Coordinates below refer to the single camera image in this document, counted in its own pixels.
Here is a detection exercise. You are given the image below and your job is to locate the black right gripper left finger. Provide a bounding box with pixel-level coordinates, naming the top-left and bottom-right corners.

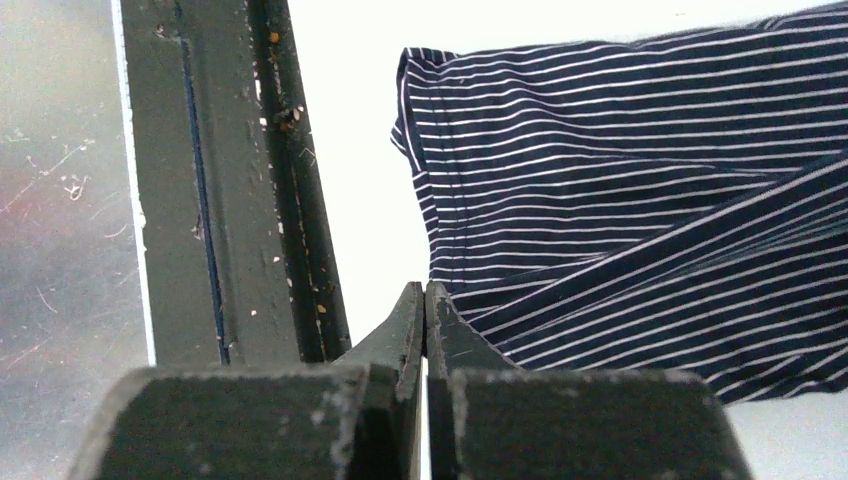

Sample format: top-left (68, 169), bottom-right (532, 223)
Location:
top-left (69, 282), bottom-right (424, 479)

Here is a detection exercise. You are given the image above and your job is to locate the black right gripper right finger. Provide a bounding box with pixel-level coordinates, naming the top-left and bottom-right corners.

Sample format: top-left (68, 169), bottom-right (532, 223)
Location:
top-left (425, 282), bottom-right (751, 479)

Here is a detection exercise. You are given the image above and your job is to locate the navy striped boxer underwear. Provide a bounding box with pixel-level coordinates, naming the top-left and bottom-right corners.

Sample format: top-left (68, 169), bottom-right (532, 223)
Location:
top-left (391, 2), bottom-right (847, 404)

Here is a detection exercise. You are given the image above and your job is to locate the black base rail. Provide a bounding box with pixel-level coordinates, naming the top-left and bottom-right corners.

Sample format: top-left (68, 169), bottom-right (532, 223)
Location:
top-left (112, 1), bottom-right (351, 366)

